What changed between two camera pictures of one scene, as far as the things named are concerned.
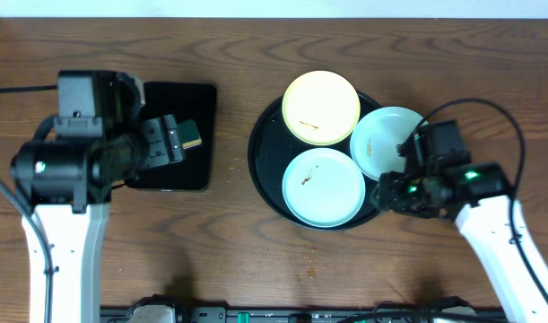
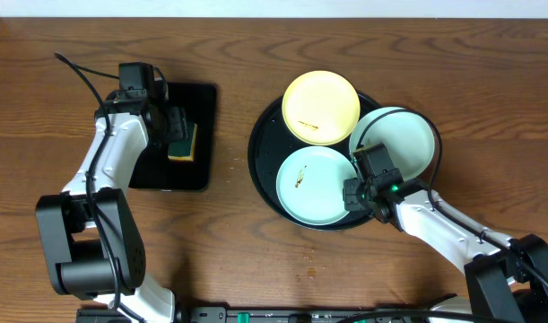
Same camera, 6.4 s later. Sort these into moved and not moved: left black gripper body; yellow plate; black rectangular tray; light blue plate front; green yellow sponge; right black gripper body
Moved: light blue plate front; green yellow sponge; right black gripper body; left black gripper body
Not moved: black rectangular tray; yellow plate
